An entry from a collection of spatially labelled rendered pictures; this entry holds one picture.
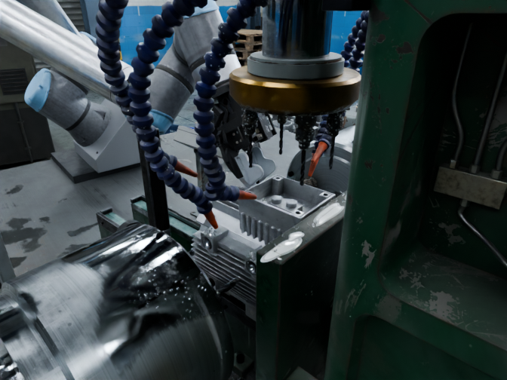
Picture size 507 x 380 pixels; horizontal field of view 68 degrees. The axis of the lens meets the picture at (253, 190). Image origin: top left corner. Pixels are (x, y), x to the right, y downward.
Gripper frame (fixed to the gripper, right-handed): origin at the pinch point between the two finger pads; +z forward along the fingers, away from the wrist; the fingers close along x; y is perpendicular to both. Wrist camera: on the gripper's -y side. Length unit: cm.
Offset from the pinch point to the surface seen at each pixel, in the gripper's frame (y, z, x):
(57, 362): 14.8, 3.7, -44.0
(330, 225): 21.5, 6.2, -9.7
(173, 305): 16.3, 4.8, -32.6
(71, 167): -102, -29, 6
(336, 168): 8.8, 2.3, 14.8
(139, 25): -545, -307, 384
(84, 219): -72, -8, -8
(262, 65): 23.1, -16.6, -12.4
